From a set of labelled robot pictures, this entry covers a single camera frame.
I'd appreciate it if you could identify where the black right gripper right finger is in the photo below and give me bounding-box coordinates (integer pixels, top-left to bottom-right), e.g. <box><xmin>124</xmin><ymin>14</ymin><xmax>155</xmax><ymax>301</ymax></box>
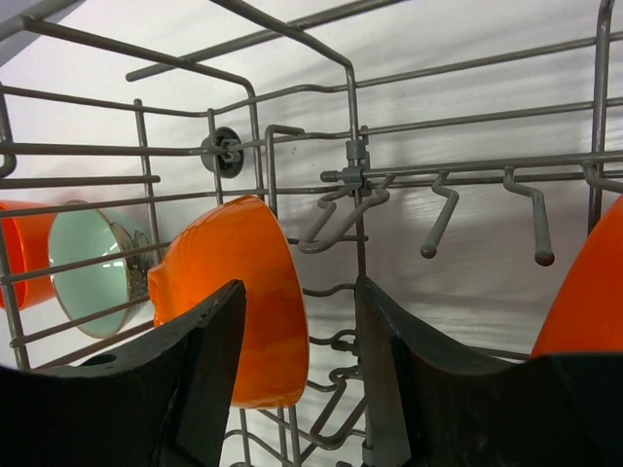
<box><xmin>355</xmin><ymin>276</ymin><xmax>622</xmax><ymax>466</ymax></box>

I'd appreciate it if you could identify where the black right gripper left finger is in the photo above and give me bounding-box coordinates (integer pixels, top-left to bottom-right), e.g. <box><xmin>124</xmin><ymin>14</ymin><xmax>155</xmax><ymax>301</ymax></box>
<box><xmin>1</xmin><ymin>280</ymin><xmax>246</xmax><ymax>466</ymax></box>

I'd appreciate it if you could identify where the small white bowl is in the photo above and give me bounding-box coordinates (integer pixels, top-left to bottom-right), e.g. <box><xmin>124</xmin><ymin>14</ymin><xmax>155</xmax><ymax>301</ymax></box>
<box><xmin>148</xmin><ymin>196</ymin><xmax>310</xmax><ymax>409</ymax></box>

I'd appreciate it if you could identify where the orange round bowl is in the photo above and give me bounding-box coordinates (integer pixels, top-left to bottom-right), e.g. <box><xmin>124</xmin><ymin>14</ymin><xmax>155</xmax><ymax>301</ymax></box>
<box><xmin>531</xmin><ymin>198</ymin><xmax>622</xmax><ymax>358</ymax></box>

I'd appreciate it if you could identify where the grey wire dish rack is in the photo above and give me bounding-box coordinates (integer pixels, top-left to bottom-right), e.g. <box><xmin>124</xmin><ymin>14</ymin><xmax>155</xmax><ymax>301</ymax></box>
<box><xmin>1</xmin><ymin>1</ymin><xmax>622</xmax><ymax>466</ymax></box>

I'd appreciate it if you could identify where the pale green ceramic bowl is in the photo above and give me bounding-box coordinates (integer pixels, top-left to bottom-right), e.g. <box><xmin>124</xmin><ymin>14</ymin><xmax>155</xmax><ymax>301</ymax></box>
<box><xmin>48</xmin><ymin>208</ymin><xmax>162</xmax><ymax>339</ymax></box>

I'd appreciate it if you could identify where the orange square bowl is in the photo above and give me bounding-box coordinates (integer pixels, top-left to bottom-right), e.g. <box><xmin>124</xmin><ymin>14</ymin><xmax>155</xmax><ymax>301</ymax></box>
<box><xmin>1</xmin><ymin>213</ymin><xmax>55</xmax><ymax>310</ymax></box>

